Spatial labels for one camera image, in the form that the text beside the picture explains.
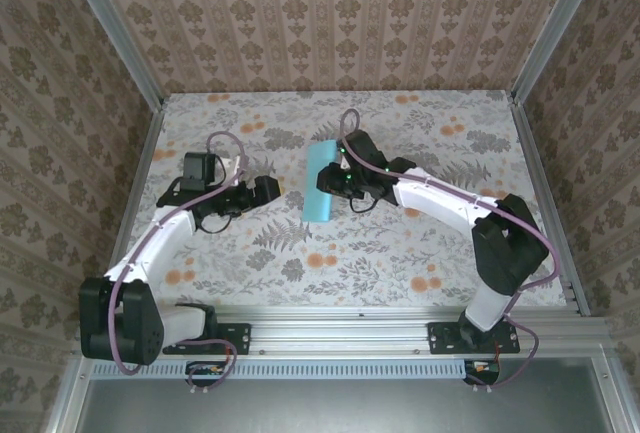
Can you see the light blue cloth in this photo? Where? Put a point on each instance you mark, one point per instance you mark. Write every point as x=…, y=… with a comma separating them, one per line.
x=316, y=208

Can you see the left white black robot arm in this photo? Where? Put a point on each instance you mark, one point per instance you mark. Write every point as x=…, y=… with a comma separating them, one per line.
x=150, y=243

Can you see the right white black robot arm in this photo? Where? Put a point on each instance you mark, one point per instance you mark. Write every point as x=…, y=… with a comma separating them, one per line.
x=440, y=198

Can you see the grey metal panel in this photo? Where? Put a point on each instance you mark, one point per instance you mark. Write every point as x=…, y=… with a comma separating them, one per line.
x=350, y=408

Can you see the aluminium table side rail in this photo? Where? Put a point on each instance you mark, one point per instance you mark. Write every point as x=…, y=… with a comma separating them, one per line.
x=142, y=178
x=542, y=188

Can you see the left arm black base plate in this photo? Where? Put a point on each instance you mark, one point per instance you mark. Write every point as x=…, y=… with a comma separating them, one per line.
x=240, y=334

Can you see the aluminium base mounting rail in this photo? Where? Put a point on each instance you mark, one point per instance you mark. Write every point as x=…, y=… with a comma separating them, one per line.
x=340, y=333

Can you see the aluminium corner frame post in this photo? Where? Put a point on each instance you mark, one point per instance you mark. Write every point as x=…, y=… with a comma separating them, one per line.
x=115, y=33
x=560, y=28

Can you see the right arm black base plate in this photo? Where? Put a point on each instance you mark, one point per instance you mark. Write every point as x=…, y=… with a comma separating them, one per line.
x=440, y=338

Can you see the aluminium lower frame beam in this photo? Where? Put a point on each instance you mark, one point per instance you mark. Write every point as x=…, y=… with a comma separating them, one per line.
x=65, y=398
x=612, y=398

